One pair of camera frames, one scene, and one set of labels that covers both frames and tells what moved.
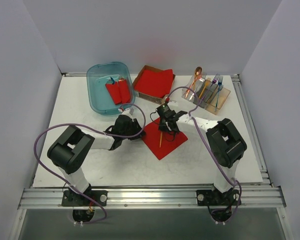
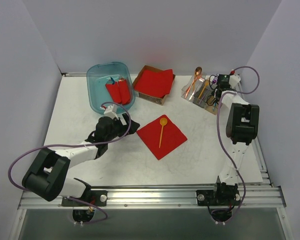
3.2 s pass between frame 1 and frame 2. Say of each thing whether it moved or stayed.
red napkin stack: stayed
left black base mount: stayed
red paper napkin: stayed
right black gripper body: moved
